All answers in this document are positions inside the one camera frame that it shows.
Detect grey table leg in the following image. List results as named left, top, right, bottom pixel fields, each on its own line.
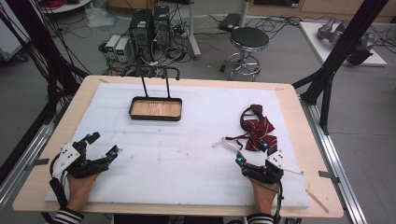
left=186, top=0, right=203, bottom=61

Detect black computer tower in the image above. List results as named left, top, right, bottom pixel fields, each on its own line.
left=152, top=5, right=172, bottom=51
left=128, top=8, right=154, bottom=62

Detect white power supply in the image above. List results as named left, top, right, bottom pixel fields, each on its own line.
left=105, top=34, right=121, bottom=60
left=115, top=36, right=132, bottom=63

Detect black rack with wooden tray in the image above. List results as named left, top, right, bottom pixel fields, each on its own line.
left=121, top=64, right=183, bottom=122

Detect grey case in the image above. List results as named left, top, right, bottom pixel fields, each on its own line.
left=0, top=17, right=31, bottom=63

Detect tangle of floor cables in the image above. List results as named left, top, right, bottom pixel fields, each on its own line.
left=98, top=6, right=195, bottom=77

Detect grey metal bracket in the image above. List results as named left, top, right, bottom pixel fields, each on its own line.
left=318, top=170, right=342, bottom=185
left=23, top=158, right=50, bottom=172

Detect black round stool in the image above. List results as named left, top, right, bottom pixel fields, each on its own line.
left=219, top=26, right=271, bottom=83

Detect white floor board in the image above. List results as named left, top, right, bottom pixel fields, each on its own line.
left=298, top=21, right=389, bottom=67

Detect black frame post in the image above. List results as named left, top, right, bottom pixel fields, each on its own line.
left=5, top=0, right=92, bottom=125
left=291, top=0, right=390, bottom=136

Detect thin wooden stick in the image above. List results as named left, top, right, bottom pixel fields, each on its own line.
left=305, top=188, right=330, bottom=215

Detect person's right hand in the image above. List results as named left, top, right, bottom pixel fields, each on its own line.
left=249, top=178, right=278, bottom=217

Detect left hand-held gripper cable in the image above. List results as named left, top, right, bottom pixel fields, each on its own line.
left=48, top=153, right=69, bottom=210

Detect black floor cables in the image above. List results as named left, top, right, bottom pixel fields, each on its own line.
left=208, top=13, right=316, bottom=40

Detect black flat box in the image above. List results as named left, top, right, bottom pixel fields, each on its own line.
left=218, top=12, right=243, bottom=33

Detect aluminium rail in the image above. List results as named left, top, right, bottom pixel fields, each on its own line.
left=299, top=94, right=369, bottom=224
left=0, top=122, right=61, bottom=210

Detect black strap loop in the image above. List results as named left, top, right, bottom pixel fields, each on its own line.
left=239, top=104, right=265, bottom=132

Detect striped dark red bow tie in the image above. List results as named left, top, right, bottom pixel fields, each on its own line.
left=212, top=117, right=278, bottom=153

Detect white round table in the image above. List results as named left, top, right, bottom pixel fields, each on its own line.
left=39, top=0, right=93, bottom=15

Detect white foam mat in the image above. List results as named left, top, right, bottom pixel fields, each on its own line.
left=45, top=81, right=311, bottom=210

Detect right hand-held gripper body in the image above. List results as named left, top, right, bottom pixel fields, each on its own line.
left=241, top=150, right=304, bottom=185

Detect clear plastic bag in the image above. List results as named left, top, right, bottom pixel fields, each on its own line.
left=84, top=7, right=120, bottom=30

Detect person's left hand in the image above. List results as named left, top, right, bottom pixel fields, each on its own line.
left=65, top=172, right=101, bottom=213

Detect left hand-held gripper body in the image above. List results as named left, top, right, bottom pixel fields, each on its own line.
left=50, top=141, right=110, bottom=180

